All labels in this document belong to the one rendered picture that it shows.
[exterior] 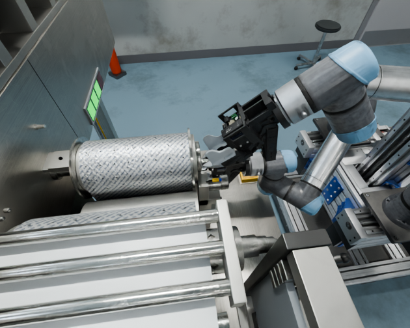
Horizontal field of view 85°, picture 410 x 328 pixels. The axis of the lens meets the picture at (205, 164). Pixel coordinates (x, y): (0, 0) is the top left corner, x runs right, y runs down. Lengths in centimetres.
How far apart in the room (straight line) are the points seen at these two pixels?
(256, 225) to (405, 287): 146
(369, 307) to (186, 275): 179
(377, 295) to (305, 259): 177
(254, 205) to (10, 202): 71
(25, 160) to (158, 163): 26
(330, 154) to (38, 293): 76
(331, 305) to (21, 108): 58
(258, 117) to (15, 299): 41
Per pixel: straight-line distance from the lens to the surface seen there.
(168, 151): 49
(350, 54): 45
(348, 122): 50
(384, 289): 207
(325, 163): 81
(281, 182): 79
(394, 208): 118
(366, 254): 183
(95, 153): 53
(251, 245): 35
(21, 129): 56
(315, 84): 43
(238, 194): 90
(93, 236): 27
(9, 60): 60
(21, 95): 59
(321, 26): 343
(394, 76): 65
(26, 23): 71
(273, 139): 49
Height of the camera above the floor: 168
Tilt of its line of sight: 53 degrees down
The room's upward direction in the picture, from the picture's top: straight up
